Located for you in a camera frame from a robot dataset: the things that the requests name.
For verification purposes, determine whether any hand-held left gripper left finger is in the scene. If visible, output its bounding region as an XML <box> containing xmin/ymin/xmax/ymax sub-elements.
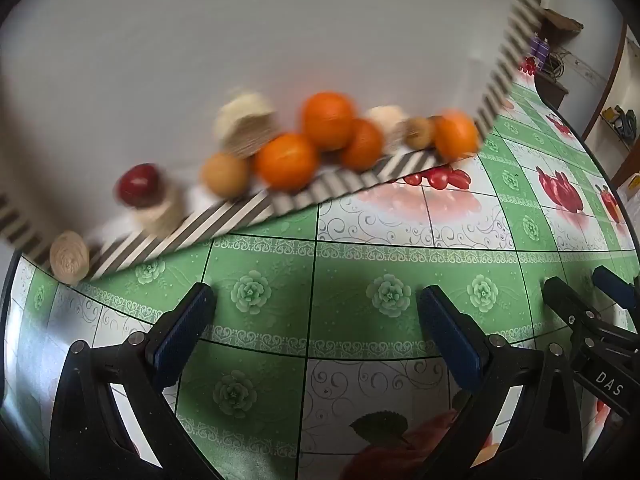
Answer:
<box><xmin>49</xmin><ymin>282</ymin><xmax>226</xmax><ymax>480</ymax></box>

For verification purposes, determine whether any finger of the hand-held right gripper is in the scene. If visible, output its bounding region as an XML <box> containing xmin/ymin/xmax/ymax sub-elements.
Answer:
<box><xmin>592</xmin><ymin>266</ymin><xmax>640</xmax><ymax>311</ymax></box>
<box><xmin>542</xmin><ymin>276</ymin><xmax>640</xmax><ymax>357</ymax></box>

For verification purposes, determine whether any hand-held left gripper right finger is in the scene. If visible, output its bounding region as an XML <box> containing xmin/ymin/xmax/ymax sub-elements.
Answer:
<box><xmin>417</xmin><ymin>285</ymin><xmax>586</xmax><ymax>480</ymax></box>

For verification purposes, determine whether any tan ribbed round fruit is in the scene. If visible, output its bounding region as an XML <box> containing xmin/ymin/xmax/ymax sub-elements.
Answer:
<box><xmin>49</xmin><ymin>231</ymin><xmax>92</xmax><ymax>283</ymax></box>

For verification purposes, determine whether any red jujube date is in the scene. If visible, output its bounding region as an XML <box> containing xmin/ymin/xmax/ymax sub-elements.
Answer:
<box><xmin>115</xmin><ymin>162</ymin><xmax>163</xmax><ymax>208</ymax></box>

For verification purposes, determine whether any white tray with striped rim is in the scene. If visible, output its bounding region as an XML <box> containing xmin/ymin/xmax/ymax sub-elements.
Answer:
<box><xmin>0</xmin><ymin>0</ymin><xmax>558</xmax><ymax>286</ymax></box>

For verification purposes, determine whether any beige cylindrical rice cake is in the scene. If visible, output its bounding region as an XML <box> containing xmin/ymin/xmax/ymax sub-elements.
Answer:
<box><xmin>365</xmin><ymin>105</ymin><xmax>408</xmax><ymax>151</ymax></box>
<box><xmin>131</xmin><ymin>187</ymin><xmax>183</xmax><ymax>236</ymax></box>
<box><xmin>214</xmin><ymin>91</ymin><xmax>278</xmax><ymax>158</ymax></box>

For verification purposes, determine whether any green floral fruit-print tablecloth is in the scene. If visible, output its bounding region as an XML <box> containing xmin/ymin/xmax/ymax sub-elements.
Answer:
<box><xmin>0</xmin><ymin>67</ymin><xmax>640</xmax><ymax>480</ymax></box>

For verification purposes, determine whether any smooth tan round fruit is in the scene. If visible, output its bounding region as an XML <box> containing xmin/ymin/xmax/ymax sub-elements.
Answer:
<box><xmin>201</xmin><ymin>152</ymin><xmax>252</xmax><ymax>198</ymax></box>

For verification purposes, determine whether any wooden shelf unit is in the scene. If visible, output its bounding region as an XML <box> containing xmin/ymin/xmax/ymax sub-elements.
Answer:
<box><xmin>582</xmin><ymin>25</ymin><xmax>640</xmax><ymax>186</ymax></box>

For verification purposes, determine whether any orange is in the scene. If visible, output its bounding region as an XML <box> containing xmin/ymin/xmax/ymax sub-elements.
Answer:
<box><xmin>255</xmin><ymin>132</ymin><xmax>321</xmax><ymax>192</ymax></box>
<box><xmin>341</xmin><ymin>117</ymin><xmax>386</xmax><ymax>172</ymax></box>
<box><xmin>301</xmin><ymin>91</ymin><xmax>357</xmax><ymax>152</ymax></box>
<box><xmin>434</xmin><ymin>109</ymin><xmax>482</xmax><ymax>161</ymax></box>

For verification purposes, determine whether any dark wooden side cabinet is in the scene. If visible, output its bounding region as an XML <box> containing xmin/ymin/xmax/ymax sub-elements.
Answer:
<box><xmin>535</xmin><ymin>72</ymin><xmax>570</xmax><ymax>111</ymax></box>

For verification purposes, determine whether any small brown fruit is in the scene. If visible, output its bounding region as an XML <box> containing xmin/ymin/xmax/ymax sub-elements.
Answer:
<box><xmin>404</xmin><ymin>116</ymin><xmax>437</xmax><ymax>150</ymax></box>

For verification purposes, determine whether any brown wall shelf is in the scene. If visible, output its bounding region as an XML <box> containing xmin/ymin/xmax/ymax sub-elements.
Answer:
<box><xmin>542</xmin><ymin>7</ymin><xmax>585</xmax><ymax>36</ymax></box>

